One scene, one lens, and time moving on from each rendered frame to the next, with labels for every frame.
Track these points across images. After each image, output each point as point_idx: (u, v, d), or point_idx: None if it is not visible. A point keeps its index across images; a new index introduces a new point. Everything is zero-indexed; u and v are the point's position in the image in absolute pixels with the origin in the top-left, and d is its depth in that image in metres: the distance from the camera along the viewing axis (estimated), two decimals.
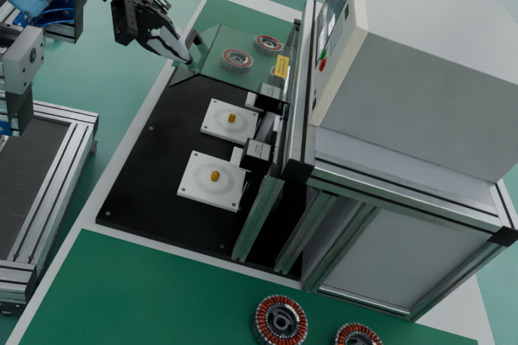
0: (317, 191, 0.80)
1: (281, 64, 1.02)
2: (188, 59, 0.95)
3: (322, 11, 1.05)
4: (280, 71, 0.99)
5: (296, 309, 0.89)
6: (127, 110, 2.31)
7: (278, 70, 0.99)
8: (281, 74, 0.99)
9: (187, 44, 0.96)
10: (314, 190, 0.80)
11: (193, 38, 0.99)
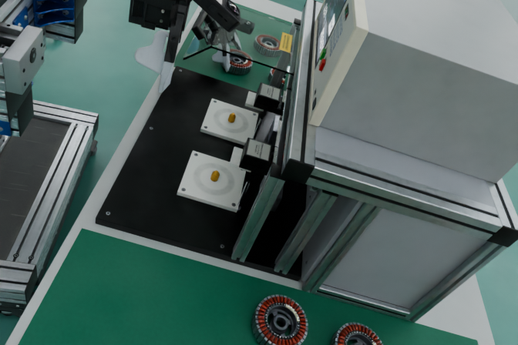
0: (317, 191, 0.80)
1: (285, 40, 1.10)
2: (200, 35, 1.04)
3: (322, 11, 1.05)
4: (285, 46, 1.08)
5: (296, 309, 0.89)
6: (127, 110, 2.31)
7: (283, 45, 1.08)
8: (286, 48, 1.07)
9: (200, 21, 1.05)
10: (314, 190, 0.80)
11: (205, 16, 1.08)
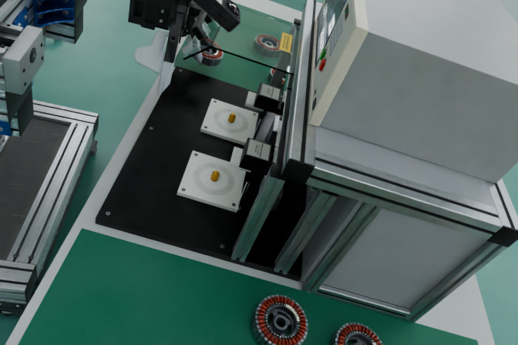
0: (317, 191, 0.80)
1: (285, 40, 1.10)
2: (200, 35, 1.04)
3: (322, 11, 1.05)
4: (285, 46, 1.08)
5: (296, 309, 0.89)
6: (127, 110, 2.31)
7: (283, 45, 1.08)
8: (286, 48, 1.07)
9: (200, 21, 1.05)
10: (314, 190, 0.80)
11: (205, 16, 1.08)
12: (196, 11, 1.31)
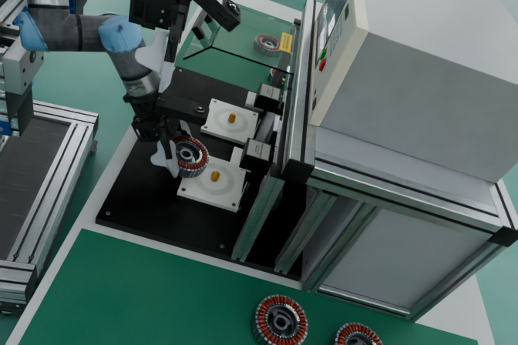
0: (317, 191, 0.80)
1: (285, 40, 1.10)
2: (200, 35, 1.04)
3: (322, 11, 1.05)
4: (285, 46, 1.08)
5: (296, 309, 0.89)
6: (127, 110, 2.31)
7: (283, 45, 1.08)
8: (286, 48, 1.07)
9: (200, 21, 1.05)
10: (314, 190, 0.80)
11: (205, 16, 1.08)
12: (169, 112, 0.92)
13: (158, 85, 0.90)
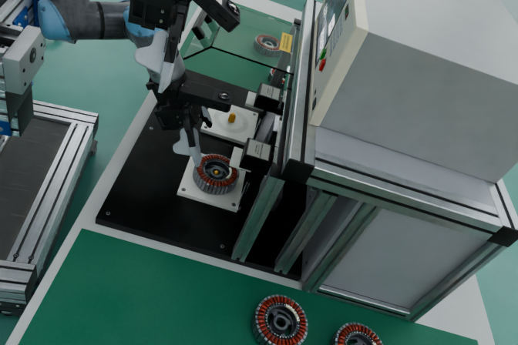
0: (317, 191, 0.80)
1: (285, 40, 1.10)
2: (200, 35, 1.04)
3: (322, 11, 1.05)
4: (285, 46, 1.08)
5: (296, 309, 0.89)
6: (127, 110, 2.31)
7: (283, 45, 1.08)
8: (286, 48, 1.07)
9: (200, 21, 1.05)
10: (314, 190, 0.80)
11: (205, 16, 1.08)
12: (193, 98, 0.91)
13: (183, 71, 0.88)
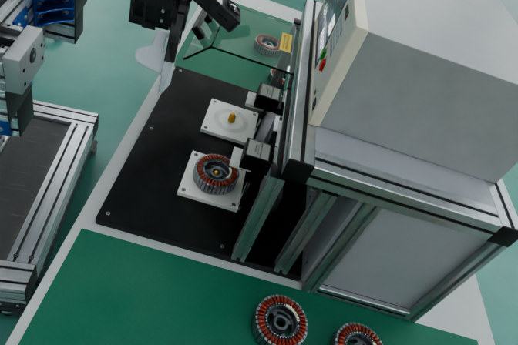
0: (317, 191, 0.80)
1: (285, 40, 1.10)
2: (200, 35, 1.04)
3: (322, 11, 1.05)
4: (285, 46, 1.08)
5: (296, 309, 0.89)
6: (127, 110, 2.31)
7: (283, 45, 1.08)
8: (286, 48, 1.07)
9: (200, 21, 1.05)
10: (314, 190, 0.80)
11: (205, 16, 1.08)
12: None
13: None
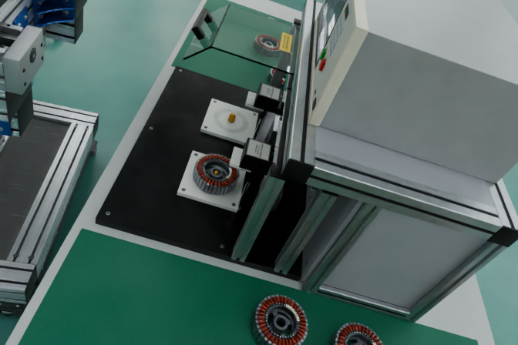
0: (317, 191, 0.80)
1: (285, 40, 1.10)
2: (200, 35, 1.04)
3: (322, 11, 1.05)
4: (285, 46, 1.08)
5: (296, 309, 0.89)
6: (127, 110, 2.31)
7: (283, 45, 1.08)
8: (286, 48, 1.07)
9: (200, 21, 1.05)
10: (314, 190, 0.80)
11: (205, 16, 1.08)
12: None
13: None
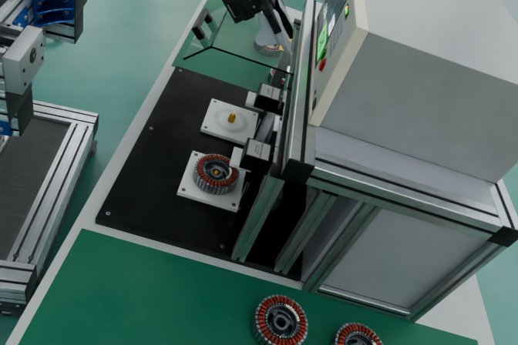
0: (317, 191, 0.80)
1: None
2: (200, 35, 1.04)
3: (322, 11, 1.05)
4: None
5: (296, 309, 0.89)
6: (127, 110, 2.31)
7: None
8: None
9: (200, 21, 1.05)
10: (314, 190, 0.80)
11: (205, 16, 1.08)
12: None
13: None
